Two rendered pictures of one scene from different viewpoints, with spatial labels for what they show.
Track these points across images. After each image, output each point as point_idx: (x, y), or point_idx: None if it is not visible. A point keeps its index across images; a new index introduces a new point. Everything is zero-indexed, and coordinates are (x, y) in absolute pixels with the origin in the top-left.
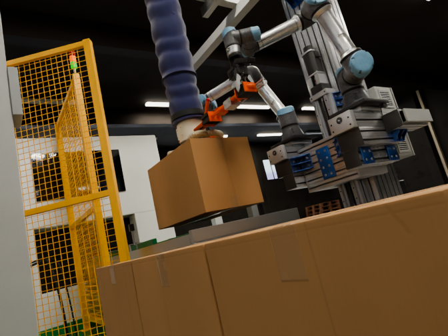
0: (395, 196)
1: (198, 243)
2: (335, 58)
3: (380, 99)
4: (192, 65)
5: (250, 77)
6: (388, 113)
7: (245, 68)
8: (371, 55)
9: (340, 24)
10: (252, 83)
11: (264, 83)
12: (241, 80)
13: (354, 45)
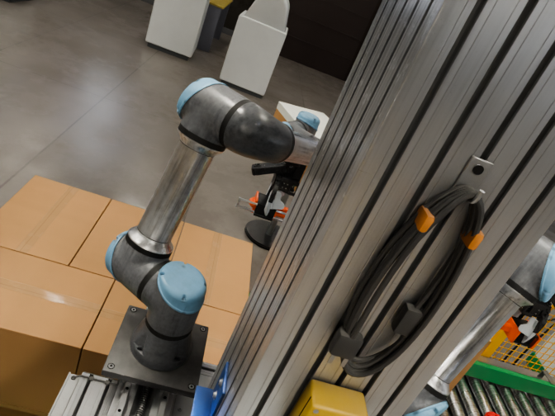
0: (81, 338)
1: (234, 282)
2: (257, 280)
3: (112, 344)
4: None
5: (270, 194)
6: (104, 380)
7: (274, 179)
8: (107, 248)
9: (163, 175)
10: (250, 199)
11: (236, 204)
12: (291, 194)
13: (139, 223)
